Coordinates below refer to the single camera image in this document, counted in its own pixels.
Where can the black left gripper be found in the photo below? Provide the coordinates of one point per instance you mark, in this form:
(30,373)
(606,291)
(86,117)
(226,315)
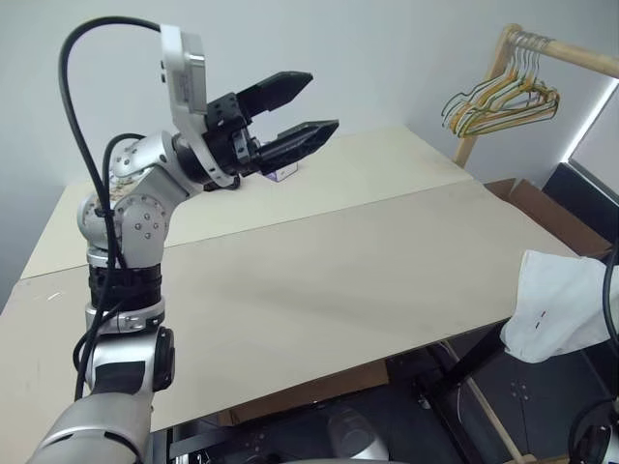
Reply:
(225,140)

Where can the white shorts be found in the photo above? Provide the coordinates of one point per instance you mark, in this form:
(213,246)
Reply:
(556,299)

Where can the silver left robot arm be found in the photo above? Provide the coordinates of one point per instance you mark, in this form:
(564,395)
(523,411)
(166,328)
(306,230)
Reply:
(140,217)

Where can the small purple white box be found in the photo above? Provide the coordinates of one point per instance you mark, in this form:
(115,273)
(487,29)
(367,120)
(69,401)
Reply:
(285,173)

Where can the brown cardboard box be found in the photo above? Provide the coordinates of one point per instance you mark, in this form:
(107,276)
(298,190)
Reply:
(541,212)

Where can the wooden clothes rack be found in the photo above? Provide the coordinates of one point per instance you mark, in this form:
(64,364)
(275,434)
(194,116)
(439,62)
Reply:
(575,52)

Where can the silver rounded robot shell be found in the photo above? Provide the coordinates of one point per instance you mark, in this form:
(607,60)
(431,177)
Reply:
(358,430)

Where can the light wooden pole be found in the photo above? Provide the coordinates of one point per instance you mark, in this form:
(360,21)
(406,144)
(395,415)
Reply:
(493,415)

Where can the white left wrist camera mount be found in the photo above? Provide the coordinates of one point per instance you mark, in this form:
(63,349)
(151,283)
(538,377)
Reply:
(186,77)

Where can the black table frame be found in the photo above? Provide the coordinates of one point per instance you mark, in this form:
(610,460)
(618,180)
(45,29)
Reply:
(464,367)

